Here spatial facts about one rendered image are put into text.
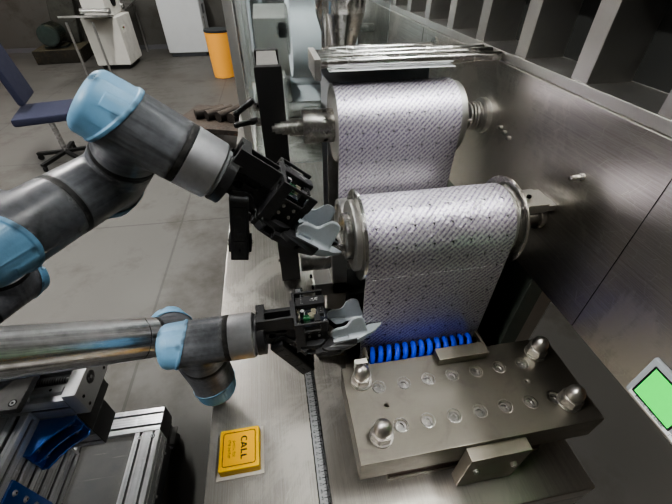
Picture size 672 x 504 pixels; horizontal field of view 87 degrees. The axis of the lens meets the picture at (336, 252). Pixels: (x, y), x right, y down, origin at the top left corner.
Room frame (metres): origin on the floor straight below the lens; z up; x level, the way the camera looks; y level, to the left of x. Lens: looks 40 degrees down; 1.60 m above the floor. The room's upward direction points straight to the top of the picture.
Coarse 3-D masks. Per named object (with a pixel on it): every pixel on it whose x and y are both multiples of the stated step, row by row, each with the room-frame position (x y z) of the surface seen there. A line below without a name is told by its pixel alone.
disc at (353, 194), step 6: (354, 192) 0.47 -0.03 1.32; (348, 198) 0.51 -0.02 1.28; (354, 198) 0.47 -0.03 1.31; (360, 198) 0.45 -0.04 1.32; (360, 204) 0.44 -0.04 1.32; (360, 210) 0.43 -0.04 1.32; (360, 216) 0.43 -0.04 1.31; (366, 228) 0.40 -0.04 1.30; (366, 234) 0.40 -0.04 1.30; (366, 240) 0.39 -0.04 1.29; (366, 246) 0.39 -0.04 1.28; (366, 252) 0.39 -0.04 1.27; (366, 258) 0.38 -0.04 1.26; (366, 264) 0.38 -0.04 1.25; (360, 270) 0.41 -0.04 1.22; (366, 270) 0.38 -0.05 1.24; (360, 276) 0.41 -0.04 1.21
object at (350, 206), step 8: (352, 200) 0.47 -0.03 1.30; (344, 208) 0.50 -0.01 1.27; (352, 208) 0.45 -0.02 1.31; (352, 216) 0.44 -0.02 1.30; (352, 224) 0.44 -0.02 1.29; (360, 224) 0.42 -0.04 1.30; (360, 232) 0.41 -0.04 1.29; (360, 240) 0.41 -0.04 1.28; (360, 248) 0.40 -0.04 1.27; (360, 256) 0.40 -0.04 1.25; (352, 264) 0.43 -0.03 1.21; (360, 264) 0.40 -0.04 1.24
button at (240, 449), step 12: (228, 432) 0.28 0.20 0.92; (240, 432) 0.28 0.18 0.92; (252, 432) 0.28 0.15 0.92; (228, 444) 0.26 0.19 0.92; (240, 444) 0.26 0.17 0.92; (252, 444) 0.26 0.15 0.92; (228, 456) 0.24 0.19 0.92; (240, 456) 0.24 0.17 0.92; (252, 456) 0.24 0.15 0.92; (228, 468) 0.22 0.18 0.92; (240, 468) 0.22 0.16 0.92; (252, 468) 0.23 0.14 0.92
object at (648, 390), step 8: (656, 376) 0.23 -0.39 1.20; (640, 384) 0.24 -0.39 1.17; (648, 384) 0.23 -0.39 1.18; (656, 384) 0.23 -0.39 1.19; (664, 384) 0.22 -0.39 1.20; (640, 392) 0.23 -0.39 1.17; (648, 392) 0.23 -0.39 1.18; (656, 392) 0.22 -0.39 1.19; (664, 392) 0.22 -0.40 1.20; (648, 400) 0.22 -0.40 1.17; (656, 400) 0.22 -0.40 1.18; (664, 400) 0.21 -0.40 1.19; (656, 408) 0.21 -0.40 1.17; (664, 408) 0.21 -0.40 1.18; (664, 416) 0.20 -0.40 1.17; (664, 424) 0.19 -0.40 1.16
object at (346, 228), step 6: (342, 216) 0.46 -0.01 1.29; (348, 216) 0.46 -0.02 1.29; (342, 222) 0.46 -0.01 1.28; (348, 222) 0.44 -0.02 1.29; (342, 228) 0.47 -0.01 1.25; (348, 228) 0.43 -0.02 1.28; (342, 234) 0.45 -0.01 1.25; (348, 234) 0.43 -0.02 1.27; (342, 240) 0.45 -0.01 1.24; (348, 240) 0.42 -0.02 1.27; (348, 246) 0.42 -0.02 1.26; (354, 246) 0.42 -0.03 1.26; (348, 252) 0.42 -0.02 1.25; (354, 252) 0.42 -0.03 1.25; (348, 258) 0.42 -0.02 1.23
